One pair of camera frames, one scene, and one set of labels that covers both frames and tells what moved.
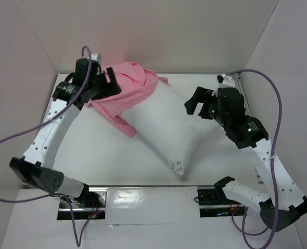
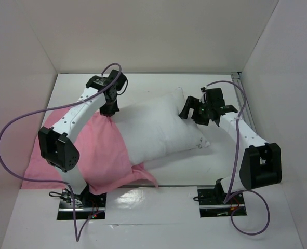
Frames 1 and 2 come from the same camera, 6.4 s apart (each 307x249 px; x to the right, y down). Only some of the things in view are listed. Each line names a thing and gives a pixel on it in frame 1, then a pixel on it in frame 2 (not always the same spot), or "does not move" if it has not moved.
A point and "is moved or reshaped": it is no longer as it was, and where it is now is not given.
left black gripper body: [101, 88] to [109, 108]
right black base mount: [213, 203] does not move
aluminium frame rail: [238, 80] does not move
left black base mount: [91, 203] does not move
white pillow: [165, 123] is moved or reshaped
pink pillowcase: [135, 84] to [104, 163]
